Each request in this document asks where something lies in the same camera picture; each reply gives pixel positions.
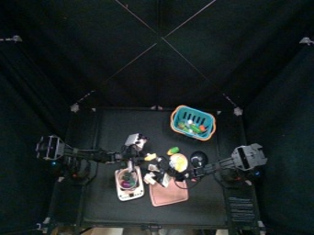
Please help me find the black round toy pan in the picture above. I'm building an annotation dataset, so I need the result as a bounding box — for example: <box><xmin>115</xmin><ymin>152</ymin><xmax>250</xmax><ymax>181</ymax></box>
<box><xmin>189</xmin><ymin>151</ymin><xmax>210</xmax><ymax>169</ymax></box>

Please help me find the teal basket with orange rim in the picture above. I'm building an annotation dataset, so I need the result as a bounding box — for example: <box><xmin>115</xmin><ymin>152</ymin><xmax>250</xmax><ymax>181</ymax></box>
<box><xmin>170</xmin><ymin>105</ymin><xmax>217</xmax><ymax>142</ymax></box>

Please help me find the pink cutting board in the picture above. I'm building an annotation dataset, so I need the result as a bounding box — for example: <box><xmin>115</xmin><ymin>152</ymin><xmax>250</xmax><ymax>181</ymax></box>
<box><xmin>148</xmin><ymin>178</ymin><xmax>190</xmax><ymax>207</ymax></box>

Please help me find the toy fried egg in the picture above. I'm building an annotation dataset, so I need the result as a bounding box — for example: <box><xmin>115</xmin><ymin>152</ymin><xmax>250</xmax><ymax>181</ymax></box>
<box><xmin>169</xmin><ymin>152</ymin><xmax>190</xmax><ymax>173</ymax></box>

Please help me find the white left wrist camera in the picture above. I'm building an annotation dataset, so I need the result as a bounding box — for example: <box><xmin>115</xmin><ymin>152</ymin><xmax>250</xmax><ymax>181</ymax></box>
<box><xmin>124</xmin><ymin>132</ymin><xmax>150</xmax><ymax>149</ymax></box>

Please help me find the green and orange toy vegetable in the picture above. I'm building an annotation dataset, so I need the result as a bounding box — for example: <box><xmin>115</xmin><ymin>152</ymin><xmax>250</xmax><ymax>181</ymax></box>
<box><xmin>166</xmin><ymin>146</ymin><xmax>182</xmax><ymax>156</ymax></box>

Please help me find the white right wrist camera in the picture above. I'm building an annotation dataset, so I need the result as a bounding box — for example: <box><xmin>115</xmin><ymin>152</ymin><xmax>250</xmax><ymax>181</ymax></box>
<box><xmin>142</xmin><ymin>172</ymin><xmax>173</xmax><ymax>188</ymax></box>

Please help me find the beige round bowl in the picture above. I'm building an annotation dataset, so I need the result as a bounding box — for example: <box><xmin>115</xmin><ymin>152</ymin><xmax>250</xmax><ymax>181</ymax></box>
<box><xmin>116</xmin><ymin>169</ymin><xmax>142</xmax><ymax>191</ymax></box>

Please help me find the white rectangular tray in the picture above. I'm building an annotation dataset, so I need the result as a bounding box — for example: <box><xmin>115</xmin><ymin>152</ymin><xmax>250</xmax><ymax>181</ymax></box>
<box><xmin>112</xmin><ymin>165</ymin><xmax>146</xmax><ymax>203</ymax></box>

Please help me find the black cable loop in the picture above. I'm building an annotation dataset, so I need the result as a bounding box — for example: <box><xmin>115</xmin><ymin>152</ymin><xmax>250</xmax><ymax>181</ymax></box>
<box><xmin>173</xmin><ymin>177</ymin><xmax>201</xmax><ymax>191</ymax></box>

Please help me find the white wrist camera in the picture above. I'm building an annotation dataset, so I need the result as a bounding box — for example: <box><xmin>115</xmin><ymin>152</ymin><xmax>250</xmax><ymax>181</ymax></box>
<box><xmin>124</xmin><ymin>132</ymin><xmax>150</xmax><ymax>149</ymax></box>
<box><xmin>142</xmin><ymin>172</ymin><xmax>173</xmax><ymax>188</ymax></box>

